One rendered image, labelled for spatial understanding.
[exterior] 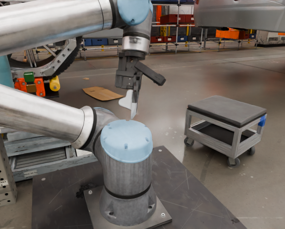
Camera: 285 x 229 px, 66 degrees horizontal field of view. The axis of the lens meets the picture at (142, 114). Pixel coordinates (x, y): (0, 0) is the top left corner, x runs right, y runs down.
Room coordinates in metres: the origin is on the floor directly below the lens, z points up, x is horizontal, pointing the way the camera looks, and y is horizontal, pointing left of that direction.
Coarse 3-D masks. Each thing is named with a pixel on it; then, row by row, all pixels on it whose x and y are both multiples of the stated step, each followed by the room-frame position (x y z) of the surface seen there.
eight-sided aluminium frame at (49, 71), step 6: (72, 42) 1.32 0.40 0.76; (66, 48) 1.31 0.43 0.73; (72, 48) 1.32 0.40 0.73; (60, 54) 1.29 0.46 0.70; (66, 54) 1.30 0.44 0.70; (54, 60) 1.28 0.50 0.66; (60, 60) 1.29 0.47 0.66; (48, 66) 1.30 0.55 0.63; (54, 66) 1.33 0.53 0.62; (12, 72) 1.20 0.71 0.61; (18, 72) 1.21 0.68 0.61; (24, 72) 1.22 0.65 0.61; (36, 72) 1.24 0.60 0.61; (42, 72) 1.29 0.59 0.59; (48, 72) 1.26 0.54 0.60; (54, 72) 1.27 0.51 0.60; (12, 78) 1.19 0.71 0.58
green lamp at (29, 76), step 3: (27, 72) 0.99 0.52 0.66; (30, 72) 0.99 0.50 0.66; (33, 72) 1.01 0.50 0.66; (24, 75) 0.96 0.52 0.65; (27, 75) 0.97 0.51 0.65; (30, 75) 0.97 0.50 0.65; (33, 75) 0.98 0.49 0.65; (24, 78) 0.96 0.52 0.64; (27, 78) 0.97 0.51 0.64; (30, 78) 0.97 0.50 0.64; (33, 78) 0.98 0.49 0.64; (27, 81) 0.97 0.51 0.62; (30, 81) 0.97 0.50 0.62; (33, 81) 0.98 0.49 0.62
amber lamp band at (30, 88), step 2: (34, 82) 1.01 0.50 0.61; (26, 84) 0.98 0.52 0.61; (30, 84) 0.97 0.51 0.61; (32, 84) 0.98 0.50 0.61; (34, 84) 0.98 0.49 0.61; (26, 86) 0.96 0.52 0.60; (28, 86) 0.97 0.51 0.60; (30, 86) 0.97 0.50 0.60; (32, 86) 0.97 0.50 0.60; (34, 86) 0.97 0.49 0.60; (26, 88) 0.96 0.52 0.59; (28, 88) 0.97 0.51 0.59; (30, 88) 0.97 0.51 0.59; (32, 88) 0.97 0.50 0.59; (34, 88) 0.97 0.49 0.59; (36, 88) 1.00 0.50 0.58; (28, 90) 0.96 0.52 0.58; (30, 90) 0.97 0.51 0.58; (32, 90) 0.97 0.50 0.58; (34, 90) 0.97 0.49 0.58; (36, 90) 0.98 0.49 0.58; (28, 92) 0.96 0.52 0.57; (30, 92) 0.97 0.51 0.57; (32, 92) 0.97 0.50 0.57; (34, 92) 0.98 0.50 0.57
